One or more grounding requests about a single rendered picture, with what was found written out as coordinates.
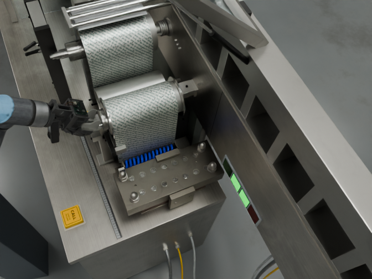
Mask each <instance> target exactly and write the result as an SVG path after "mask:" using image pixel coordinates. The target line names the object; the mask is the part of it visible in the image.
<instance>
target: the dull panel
mask: <svg viewBox="0 0 372 279"><path fill-rule="evenodd" d="M156 70H159V71H160V72H161V73H162V75H163V77H164V79H165V81H168V78H169V77H170V76H172V77H174V78H175V76H174V74H173V72H172V71H171V69H170V67H169V65H168V63H167V61H166V59H165V58H164V56H163V54H162V52H161V50H160V48H159V47H158V49H157V50H154V51H153V70H152V71H156ZM184 103H185V104H186V106H187V108H188V110H189V117H188V123H187V130H186V134H185V135H186V137H187V139H188V141H189V143H190V145H193V144H196V143H199V138H200V134H201V131H202V126H201V124H200V122H199V120H198V118H197V117H196V115H195V113H194V111H193V109H192V107H191V105H190V103H189V102H188V100H187V98H185V99H184Z"/></svg>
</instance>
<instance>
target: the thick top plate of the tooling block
mask: <svg viewBox="0 0 372 279"><path fill-rule="evenodd" d="M202 142H204V143H205V145H206V150H205V152H203V153H200V152H198V151H197V146H198V144H199V143H200V142H199V143H196V144H193V145H191V146H188V147H185V148H182V149H179V152H180V155H178V156H176V157H173V158H170V159H167V160H165V161H162V162H159V163H157V161H156V159H155V158H154V159H151V160H149V161H146V162H143V163H140V164H138V165H135V166H133V167H129V168H126V169H125V172H126V173H127V175H128V179H127V180H126V181H125V182H121V181H119V179H118V175H119V172H116V173H113V177H114V180H115V183H116V186H117V189H118V191H119V194H120V196H121V199H122V201H123V204H124V206H125V209H126V211H127V214H128V216H130V215H132V214H135V213H137V212H139V211H142V210H145V209H147V208H150V207H152V206H155V205H157V204H160V203H162V202H165V201H167V200H169V196H170V195H172V194H174V193H177V192H179V191H182V190H185V189H187V188H190V187H192V186H194V189H198V188H200V187H203V186H205V185H207V184H210V183H212V182H215V181H217V180H220V179H222V178H223V175H224V173H225V172H224V170H223V169H222V167H221V165H220V163H219V161H218V159H217V157H216V155H215V154H214V152H213V150H212V148H211V146H210V144H209V142H208V141H207V140H205V141H202ZM211 162H215V163H216V171H215V172H214V173H210V172H209V171H208V170H207V167H208V165H209V163H211ZM132 192H136V193H137V194H138V195H139V201H138V202H137V203H132V202H130V194H131V193H132Z"/></svg>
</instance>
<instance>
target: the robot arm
mask: <svg viewBox="0 0 372 279"><path fill-rule="evenodd" d="M73 100H74V101H73ZM96 112H97V111H96V109H92V110H90V111H88V112H87V111H86V108H85V105H84V103H83V100H77V99H71V98H68V99H67V100H66V101H65V103H64V104H63V105H62V104H57V101H56V100H54V99H51V100H50V102H49V103H46V102H43V101H36V100H30V99H24V98H20V97H13V96H8V95H0V147H1V145H2V142H3V139H4V136H5V134H6V131H7V130H8V129H9V128H11V127H12V126H13V125H21V126H30V127H47V128H48V134H47V135H48V137H49V139H50V140H51V143H57V142H59V136H60V133H59V129H60V128H61V130H62V131H64V132H66V133H71V134H72V135H76V136H87V135H90V134H92V133H95V132H98V131H99V130H101V129H102V128H103V126H99V125H100V123H101V121H100V120H97V119H95V118H94V117H95V115H96Z"/></svg>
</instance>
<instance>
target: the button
mask: <svg viewBox="0 0 372 279"><path fill-rule="evenodd" d="M60 213H61V217H62V220H63V223H64V226H65V228H66V229H68V228H70V227H73V226H75V225H78V224H81V223H83V222H84V221H83V218H82V215H81V211H80V208H79V206H78V205H76V206H72V207H71V208H67V209H65V210H62V211H60Z"/></svg>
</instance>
